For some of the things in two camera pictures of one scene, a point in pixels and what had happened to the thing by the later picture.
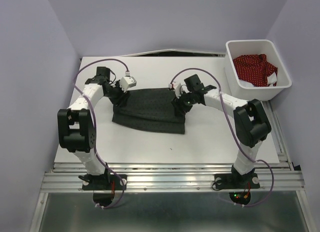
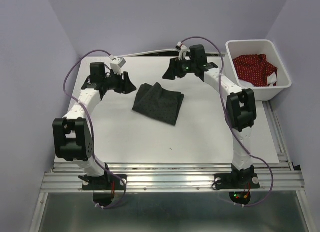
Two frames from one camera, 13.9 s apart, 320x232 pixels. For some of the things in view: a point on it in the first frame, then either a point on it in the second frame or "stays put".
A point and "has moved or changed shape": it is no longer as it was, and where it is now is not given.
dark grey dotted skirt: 151,109 has moved or changed shape
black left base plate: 106,182 stays put
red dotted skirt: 254,68 stays put
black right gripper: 177,103 → 174,70
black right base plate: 236,181 stays put
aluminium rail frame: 274,177 stays put
